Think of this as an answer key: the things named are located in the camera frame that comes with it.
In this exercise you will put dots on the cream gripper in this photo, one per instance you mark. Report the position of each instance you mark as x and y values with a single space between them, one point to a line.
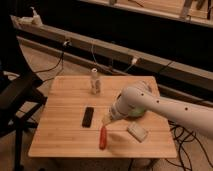
107 119

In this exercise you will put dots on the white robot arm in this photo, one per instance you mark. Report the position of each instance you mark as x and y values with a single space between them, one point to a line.
196 117

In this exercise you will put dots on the black rectangular remote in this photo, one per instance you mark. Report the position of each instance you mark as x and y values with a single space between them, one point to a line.
88 115

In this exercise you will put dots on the green bowl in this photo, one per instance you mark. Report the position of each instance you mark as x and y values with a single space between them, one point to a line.
138 113

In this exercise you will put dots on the small white bottle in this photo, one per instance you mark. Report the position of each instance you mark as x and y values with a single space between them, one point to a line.
95 81

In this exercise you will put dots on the wooden table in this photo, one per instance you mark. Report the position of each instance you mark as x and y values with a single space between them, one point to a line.
60 132

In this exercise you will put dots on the black chair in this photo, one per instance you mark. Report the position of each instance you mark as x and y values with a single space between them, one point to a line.
22 89

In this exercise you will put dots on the white spray bottle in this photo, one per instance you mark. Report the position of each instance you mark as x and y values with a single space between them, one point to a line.
36 17

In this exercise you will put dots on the grey long rail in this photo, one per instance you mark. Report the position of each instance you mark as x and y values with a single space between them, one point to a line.
145 61

